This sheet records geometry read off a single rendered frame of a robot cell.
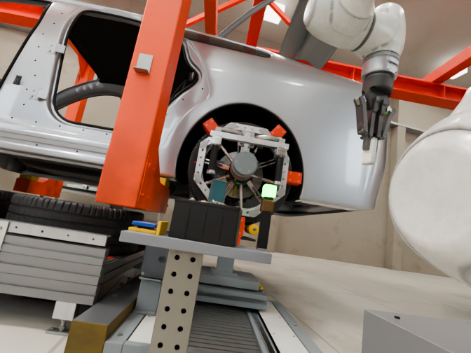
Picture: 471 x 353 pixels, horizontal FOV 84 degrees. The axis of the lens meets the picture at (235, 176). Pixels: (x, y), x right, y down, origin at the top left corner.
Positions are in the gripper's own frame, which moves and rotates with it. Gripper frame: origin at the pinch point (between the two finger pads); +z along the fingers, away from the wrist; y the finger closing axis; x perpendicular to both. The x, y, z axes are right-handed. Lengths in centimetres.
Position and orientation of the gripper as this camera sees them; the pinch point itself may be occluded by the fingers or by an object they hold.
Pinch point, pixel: (369, 151)
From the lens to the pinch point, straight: 77.5
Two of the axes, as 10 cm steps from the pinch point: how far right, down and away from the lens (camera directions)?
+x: -3.3, 0.6, 9.4
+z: -1.9, 9.7, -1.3
